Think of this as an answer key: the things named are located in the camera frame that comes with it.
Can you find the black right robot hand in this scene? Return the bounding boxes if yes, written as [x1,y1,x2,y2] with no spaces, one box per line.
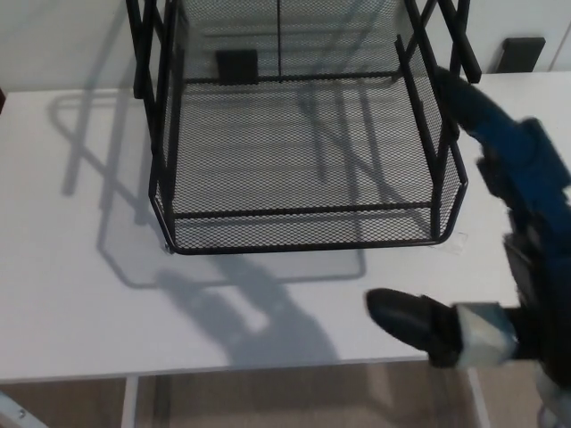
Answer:
[365,66,571,394]

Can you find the black mesh file tray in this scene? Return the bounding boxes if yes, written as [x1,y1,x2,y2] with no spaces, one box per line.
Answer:
[148,0,468,257]

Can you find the small black square box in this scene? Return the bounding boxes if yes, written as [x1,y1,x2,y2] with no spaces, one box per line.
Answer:
[215,48,261,86]

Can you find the black rectangular wall fixture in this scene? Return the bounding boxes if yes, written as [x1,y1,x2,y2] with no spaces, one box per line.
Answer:
[498,37,547,73]

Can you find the white right desk leg frame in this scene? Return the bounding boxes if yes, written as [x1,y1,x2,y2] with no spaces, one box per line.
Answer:
[467,368,486,428]

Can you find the white desk leg frame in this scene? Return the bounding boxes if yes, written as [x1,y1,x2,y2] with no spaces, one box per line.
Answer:
[0,377,140,428]
[467,368,486,428]

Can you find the black metal tray rack frame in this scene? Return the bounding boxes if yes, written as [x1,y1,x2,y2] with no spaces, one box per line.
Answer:
[125,0,484,251]

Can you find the white left desk leg frame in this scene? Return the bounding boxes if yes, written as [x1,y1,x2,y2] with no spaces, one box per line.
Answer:
[0,377,140,428]

